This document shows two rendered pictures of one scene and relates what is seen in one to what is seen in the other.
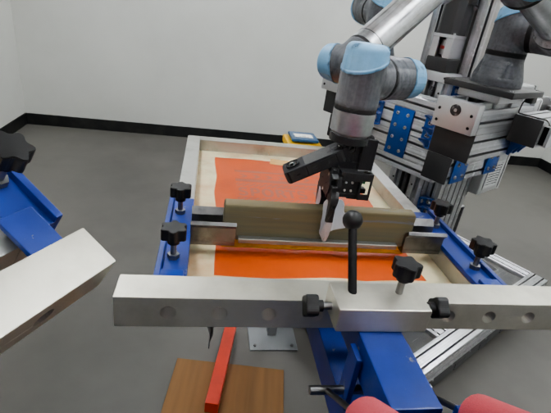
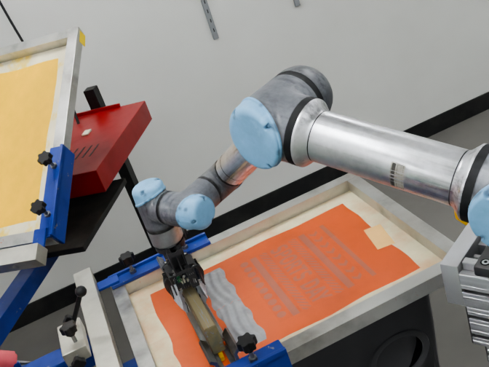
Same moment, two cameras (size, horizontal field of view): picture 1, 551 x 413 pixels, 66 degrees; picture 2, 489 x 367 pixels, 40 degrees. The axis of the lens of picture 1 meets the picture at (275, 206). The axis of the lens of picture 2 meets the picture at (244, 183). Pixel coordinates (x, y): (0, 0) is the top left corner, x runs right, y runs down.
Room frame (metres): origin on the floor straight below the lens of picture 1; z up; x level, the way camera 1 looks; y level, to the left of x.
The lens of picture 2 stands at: (0.94, -1.50, 1.97)
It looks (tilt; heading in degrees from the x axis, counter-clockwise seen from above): 27 degrees down; 89
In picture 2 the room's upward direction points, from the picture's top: 19 degrees counter-clockwise
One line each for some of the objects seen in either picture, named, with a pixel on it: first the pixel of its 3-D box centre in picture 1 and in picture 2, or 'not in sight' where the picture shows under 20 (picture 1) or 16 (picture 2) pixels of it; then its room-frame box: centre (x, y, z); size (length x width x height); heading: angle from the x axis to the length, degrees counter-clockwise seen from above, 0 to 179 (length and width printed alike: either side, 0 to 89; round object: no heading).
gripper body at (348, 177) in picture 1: (346, 165); (177, 262); (0.75, -0.12, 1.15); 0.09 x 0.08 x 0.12; 101
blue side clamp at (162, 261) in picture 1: (176, 245); (162, 267); (0.66, 0.17, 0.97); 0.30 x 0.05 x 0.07; 11
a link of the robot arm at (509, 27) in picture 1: (516, 28); not in sight; (1.41, -0.64, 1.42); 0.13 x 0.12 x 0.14; 43
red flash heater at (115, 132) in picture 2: not in sight; (75, 153); (0.38, 1.09, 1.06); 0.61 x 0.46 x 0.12; 71
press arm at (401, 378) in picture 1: (383, 362); (59, 365); (0.40, -0.16, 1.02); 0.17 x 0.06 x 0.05; 11
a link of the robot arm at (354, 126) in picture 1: (351, 122); (167, 233); (0.75, -0.11, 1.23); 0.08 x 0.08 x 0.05
